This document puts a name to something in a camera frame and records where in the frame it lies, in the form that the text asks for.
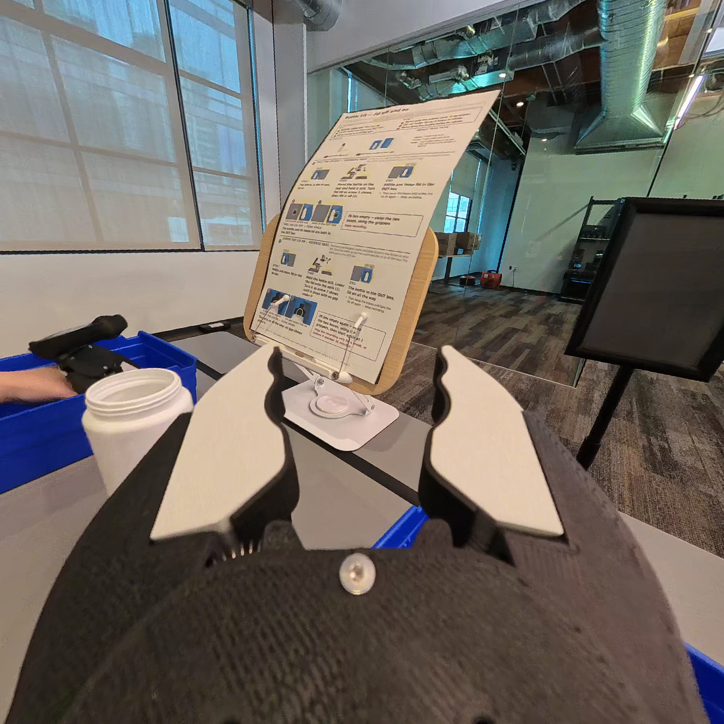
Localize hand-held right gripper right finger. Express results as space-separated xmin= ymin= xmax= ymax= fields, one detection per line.
xmin=420 ymin=345 xmax=566 ymax=558

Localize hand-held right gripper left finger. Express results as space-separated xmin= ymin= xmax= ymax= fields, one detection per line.
xmin=150 ymin=345 xmax=299 ymax=552

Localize white plastic bottle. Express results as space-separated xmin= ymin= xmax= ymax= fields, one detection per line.
xmin=82 ymin=368 xmax=196 ymax=499

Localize blue plastic bin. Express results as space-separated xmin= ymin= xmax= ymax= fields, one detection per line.
xmin=0 ymin=331 xmax=198 ymax=495
xmin=373 ymin=505 xmax=724 ymax=724

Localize person's left hand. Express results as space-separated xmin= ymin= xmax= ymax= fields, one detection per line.
xmin=0 ymin=367 xmax=77 ymax=403

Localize white stand base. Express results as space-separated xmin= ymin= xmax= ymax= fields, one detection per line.
xmin=281 ymin=365 xmax=399 ymax=451

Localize black storage shelf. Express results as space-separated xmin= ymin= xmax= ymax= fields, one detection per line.
xmin=560 ymin=198 xmax=623 ymax=303

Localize stacked cardboard boxes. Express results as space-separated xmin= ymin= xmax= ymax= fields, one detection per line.
xmin=436 ymin=232 xmax=483 ymax=258

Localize black framed panel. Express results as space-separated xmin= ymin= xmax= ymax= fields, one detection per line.
xmin=566 ymin=197 xmax=724 ymax=470

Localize large window with blinds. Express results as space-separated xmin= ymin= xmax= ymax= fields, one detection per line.
xmin=0 ymin=0 xmax=265 ymax=252

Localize printed instruction sheet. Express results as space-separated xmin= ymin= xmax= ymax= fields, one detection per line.
xmin=252 ymin=89 xmax=501 ymax=385

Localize metal page holder wire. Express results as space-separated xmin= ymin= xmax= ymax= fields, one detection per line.
xmin=253 ymin=294 xmax=292 ymax=340
xmin=333 ymin=313 xmax=370 ymax=382

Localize silver ventilation duct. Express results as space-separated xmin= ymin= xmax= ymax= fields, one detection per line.
xmin=574 ymin=0 xmax=668 ymax=153

